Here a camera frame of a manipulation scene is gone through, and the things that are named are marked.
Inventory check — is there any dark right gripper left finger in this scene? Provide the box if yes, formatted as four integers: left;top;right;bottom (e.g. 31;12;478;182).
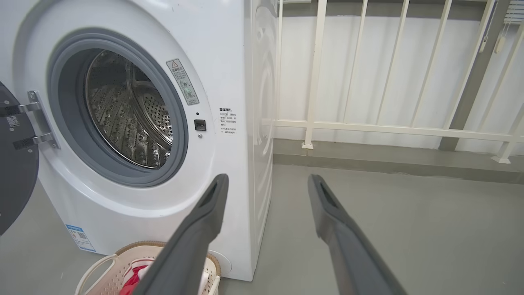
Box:
133;174;230;295

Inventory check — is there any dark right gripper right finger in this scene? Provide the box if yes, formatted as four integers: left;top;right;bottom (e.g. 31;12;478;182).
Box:
307;174;408;295

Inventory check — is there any red and white garment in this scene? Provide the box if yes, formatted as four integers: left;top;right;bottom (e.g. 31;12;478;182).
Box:
120;265;150;295

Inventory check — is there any dark round washing machine door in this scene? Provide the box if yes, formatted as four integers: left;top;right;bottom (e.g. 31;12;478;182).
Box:
0;81;40;236

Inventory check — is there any cream perforated laundry basket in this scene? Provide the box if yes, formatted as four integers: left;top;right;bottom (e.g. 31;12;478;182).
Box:
75;241;222;295

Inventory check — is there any grey rubber door gasket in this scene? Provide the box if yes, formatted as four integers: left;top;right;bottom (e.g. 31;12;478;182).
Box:
47;32;189;188

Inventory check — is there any white front-load washing machine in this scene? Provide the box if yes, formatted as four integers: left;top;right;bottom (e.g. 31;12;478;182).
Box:
0;0;280;282

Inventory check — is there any metal door hinge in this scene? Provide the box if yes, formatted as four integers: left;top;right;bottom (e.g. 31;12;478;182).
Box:
18;91;60;149

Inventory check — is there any round white filter cover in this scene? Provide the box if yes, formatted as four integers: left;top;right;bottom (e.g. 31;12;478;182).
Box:
207;250;233;276

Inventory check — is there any blue energy label sticker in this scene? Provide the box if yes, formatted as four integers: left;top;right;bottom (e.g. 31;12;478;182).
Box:
65;224;97;252

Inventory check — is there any small printed text sticker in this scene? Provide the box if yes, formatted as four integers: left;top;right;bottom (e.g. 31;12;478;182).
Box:
219;107;238;135

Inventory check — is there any stainless steel perforated drum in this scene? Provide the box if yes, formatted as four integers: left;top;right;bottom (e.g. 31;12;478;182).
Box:
84;50;174;170

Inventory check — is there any grey warning label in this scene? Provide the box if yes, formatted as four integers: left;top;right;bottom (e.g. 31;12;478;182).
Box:
166;59;200;106

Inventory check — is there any white metal railing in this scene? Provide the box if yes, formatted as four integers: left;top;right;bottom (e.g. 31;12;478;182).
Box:
262;0;524;164

